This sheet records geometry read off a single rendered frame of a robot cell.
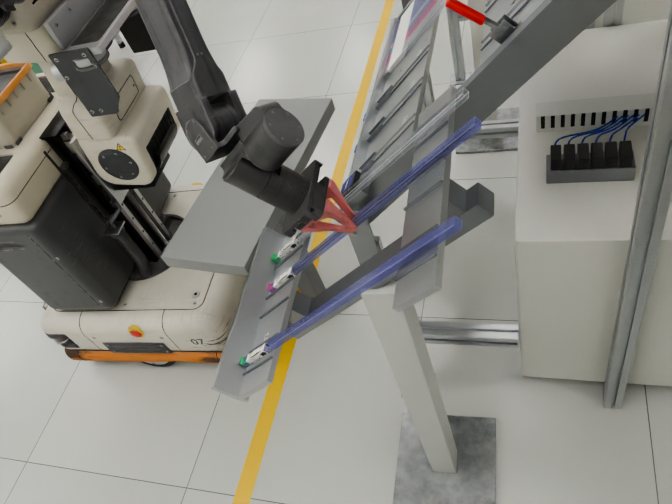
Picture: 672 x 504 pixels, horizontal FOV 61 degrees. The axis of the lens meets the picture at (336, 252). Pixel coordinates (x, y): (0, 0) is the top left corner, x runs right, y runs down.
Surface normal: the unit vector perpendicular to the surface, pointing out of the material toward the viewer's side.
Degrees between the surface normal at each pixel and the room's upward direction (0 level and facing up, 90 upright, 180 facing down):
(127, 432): 0
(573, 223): 0
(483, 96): 90
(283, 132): 51
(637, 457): 0
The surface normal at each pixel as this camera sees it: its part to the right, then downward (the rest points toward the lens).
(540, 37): -0.21, 0.78
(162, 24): -0.53, 0.37
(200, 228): -0.26, -0.62
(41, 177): 0.95, -0.04
